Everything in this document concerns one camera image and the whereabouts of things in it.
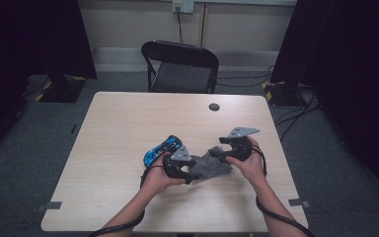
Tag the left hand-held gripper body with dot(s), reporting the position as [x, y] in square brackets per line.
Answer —
[176, 163]

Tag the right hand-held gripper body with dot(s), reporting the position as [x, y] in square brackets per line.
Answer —
[242, 148]

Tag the grey cloth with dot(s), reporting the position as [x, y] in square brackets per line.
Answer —
[209, 166]

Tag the blue toy car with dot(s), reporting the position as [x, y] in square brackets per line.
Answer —
[161, 150]

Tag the person's right hand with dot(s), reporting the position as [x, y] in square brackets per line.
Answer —
[251, 168]

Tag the person's left hand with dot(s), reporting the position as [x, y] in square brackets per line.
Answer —
[159, 179]

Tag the black stand base yellow tape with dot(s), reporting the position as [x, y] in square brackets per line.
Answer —
[62, 89]
[283, 94]

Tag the grey tape strip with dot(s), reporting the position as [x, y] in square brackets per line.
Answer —
[50, 206]
[298, 202]

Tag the black folding chair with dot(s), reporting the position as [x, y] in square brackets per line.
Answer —
[181, 67]

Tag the small black floor item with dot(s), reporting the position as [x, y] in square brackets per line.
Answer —
[74, 128]

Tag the dark curtain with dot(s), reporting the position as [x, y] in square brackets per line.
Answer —
[352, 65]
[29, 39]

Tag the white wall socket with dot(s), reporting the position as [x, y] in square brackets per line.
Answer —
[183, 6]

